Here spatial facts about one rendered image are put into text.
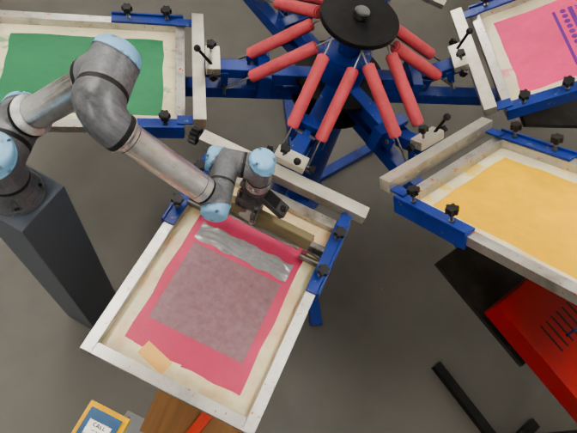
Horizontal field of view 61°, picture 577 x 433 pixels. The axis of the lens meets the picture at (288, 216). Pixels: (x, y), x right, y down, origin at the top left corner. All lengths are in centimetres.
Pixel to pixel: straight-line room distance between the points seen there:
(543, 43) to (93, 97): 191
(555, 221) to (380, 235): 145
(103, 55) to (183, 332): 89
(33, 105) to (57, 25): 103
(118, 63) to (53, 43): 118
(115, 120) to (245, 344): 85
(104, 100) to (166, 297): 78
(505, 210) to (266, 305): 86
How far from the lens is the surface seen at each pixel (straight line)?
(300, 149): 188
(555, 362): 185
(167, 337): 165
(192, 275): 170
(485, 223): 170
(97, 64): 117
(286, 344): 162
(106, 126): 112
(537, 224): 172
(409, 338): 285
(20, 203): 156
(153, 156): 118
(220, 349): 163
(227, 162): 135
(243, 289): 169
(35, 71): 225
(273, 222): 159
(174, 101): 208
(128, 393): 260
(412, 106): 202
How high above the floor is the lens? 255
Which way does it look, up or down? 61 degrees down
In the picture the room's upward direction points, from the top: 20 degrees clockwise
